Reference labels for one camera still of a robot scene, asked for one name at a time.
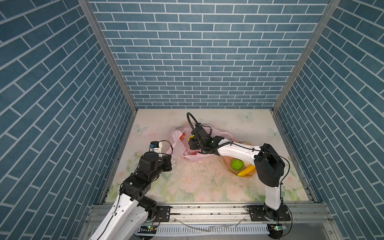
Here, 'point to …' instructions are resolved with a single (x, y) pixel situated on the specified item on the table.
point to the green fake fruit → (237, 164)
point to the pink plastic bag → (178, 144)
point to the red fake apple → (182, 137)
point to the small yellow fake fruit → (192, 136)
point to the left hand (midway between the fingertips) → (173, 156)
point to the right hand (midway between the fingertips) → (189, 140)
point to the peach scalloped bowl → (226, 161)
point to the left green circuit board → (147, 229)
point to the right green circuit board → (277, 228)
